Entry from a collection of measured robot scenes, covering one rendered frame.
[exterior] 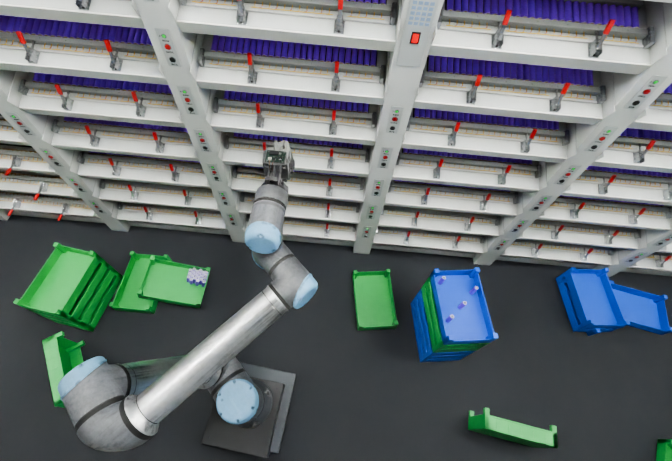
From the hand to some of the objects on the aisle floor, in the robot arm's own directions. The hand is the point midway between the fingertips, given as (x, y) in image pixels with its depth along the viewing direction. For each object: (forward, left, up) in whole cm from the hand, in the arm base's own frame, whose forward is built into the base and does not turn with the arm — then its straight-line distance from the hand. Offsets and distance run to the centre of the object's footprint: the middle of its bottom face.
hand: (284, 145), depth 118 cm
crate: (-36, +60, -98) cm, 120 cm away
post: (-8, +111, -103) cm, 152 cm away
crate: (-8, -41, -107) cm, 115 cm away
